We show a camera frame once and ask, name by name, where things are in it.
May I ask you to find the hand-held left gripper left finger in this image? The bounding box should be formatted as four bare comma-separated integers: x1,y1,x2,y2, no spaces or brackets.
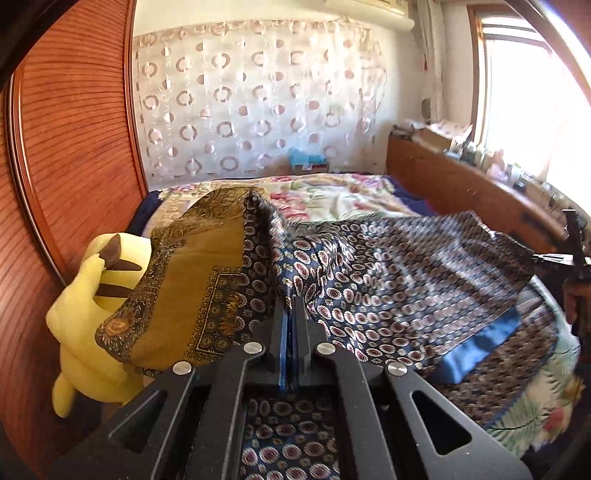
51,295,293,480

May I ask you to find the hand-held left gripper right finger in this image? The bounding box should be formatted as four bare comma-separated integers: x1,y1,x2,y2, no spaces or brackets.
292,295,536,480

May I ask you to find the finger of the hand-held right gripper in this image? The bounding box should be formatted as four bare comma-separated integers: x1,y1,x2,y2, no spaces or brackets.
531,252,577,265
561,210,584,259

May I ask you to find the navy patterned pajama top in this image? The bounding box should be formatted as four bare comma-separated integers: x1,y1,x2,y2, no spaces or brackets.
240,189,575,480

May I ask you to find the gold patterned pillow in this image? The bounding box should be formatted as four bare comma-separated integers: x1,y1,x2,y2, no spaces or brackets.
95,187,259,377

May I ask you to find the person's right hand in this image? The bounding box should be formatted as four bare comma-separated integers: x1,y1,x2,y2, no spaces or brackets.
564,281,584,325

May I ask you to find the long wooden cabinet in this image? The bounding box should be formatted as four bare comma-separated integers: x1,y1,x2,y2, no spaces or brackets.
385,134,573,256

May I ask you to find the wooden framed window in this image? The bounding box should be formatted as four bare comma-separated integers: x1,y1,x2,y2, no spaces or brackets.
466,0,591,204

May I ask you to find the leaf-print bed sheet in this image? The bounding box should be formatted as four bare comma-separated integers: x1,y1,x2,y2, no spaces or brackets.
487,369,587,457

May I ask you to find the navy blue bed sheet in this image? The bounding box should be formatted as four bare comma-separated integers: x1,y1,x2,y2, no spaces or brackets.
127,178,439,236

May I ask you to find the white floral cloth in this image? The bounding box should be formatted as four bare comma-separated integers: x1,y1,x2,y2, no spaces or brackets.
429,119,474,140

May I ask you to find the open cardboard box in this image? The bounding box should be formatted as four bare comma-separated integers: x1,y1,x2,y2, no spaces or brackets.
411,127,455,151

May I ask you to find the blue tissue pack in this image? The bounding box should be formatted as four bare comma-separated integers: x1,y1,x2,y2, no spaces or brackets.
287,148,328,168

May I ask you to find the yellow plush toy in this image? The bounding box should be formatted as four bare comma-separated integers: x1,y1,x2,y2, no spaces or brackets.
46,233,153,418

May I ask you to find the beige window drape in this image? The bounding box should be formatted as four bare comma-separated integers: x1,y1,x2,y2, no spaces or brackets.
413,0,446,125

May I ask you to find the sheer circle-patterned curtain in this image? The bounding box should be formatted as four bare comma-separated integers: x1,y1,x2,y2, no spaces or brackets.
131,16,389,183

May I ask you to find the wall air conditioner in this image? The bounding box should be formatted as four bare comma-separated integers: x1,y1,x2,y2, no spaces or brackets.
323,0,416,33

